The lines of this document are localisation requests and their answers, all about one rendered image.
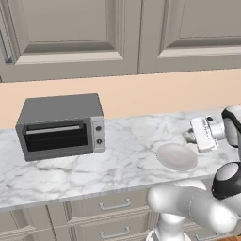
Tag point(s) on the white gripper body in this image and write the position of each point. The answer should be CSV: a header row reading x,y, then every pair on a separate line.
x,y
204,135

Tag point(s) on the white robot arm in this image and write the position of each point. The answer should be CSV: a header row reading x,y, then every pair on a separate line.
x,y
175,200

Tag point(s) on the white round plate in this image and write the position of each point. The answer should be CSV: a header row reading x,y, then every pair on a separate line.
x,y
176,157

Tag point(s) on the dark toaster oven knob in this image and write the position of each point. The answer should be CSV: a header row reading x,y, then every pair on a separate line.
x,y
99,128
99,141

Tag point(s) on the beige drawer front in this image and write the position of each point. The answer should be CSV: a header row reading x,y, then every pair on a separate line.
x,y
84,230
84,205

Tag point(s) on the grey toaster oven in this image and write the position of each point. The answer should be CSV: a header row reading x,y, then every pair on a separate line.
x,y
59,108

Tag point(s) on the toaster oven glass door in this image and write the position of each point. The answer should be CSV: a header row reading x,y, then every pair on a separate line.
x,y
56,138

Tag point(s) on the beige base cupboard door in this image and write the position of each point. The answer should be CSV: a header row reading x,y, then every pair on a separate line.
x,y
19,226

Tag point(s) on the wide beige wall cupboard door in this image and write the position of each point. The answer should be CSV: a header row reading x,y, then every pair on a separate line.
x,y
69,34

